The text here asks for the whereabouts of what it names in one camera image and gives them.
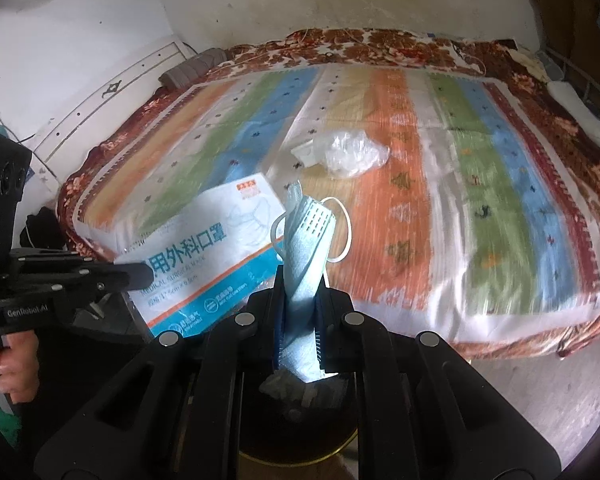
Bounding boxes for person's left hand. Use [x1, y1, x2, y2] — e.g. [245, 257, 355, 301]
[0, 332, 41, 406]

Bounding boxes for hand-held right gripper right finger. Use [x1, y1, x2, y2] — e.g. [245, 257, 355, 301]
[315, 271, 564, 480]

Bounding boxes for grey pillow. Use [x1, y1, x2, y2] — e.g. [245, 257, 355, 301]
[160, 47, 227, 88]

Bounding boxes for metal wire rack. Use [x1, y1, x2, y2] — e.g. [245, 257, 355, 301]
[545, 45, 600, 161]

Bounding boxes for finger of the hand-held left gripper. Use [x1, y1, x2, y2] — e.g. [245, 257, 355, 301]
[79, 261, 154, 295]

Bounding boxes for crumpled clear wrappers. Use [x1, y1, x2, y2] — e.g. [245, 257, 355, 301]
[257, 370, 351, 422]

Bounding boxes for black floor object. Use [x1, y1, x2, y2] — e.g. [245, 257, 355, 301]
[25, 207, 69, 252]

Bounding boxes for dark round bin gold rim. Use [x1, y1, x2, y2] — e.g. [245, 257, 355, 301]
[237, 370, 358, 466]

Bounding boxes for white decorated bed board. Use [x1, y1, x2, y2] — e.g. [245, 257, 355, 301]
[30, 35, 197, 181]

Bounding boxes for white rolled cloth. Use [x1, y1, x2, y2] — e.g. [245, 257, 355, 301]
[547, 80, 600, 151]

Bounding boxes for blue face mask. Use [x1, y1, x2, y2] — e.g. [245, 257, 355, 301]
[270, 180, 353, 383]

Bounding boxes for striped colourful blanket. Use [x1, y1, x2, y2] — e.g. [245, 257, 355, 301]
[72, 65, 600, 346]
[55, 27, 600, 361]

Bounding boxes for crumpled clear plastic bag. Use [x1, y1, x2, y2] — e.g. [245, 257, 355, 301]
[324, 130, 390, 179]

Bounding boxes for white face mask package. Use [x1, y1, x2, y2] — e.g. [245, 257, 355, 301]
[75, 172, 288, 341]

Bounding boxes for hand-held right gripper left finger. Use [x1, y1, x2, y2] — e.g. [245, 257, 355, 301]
[32, 264, 288, 480]

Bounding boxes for white paper piece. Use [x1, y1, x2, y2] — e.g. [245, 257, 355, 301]
[291, 141, 327, 168]

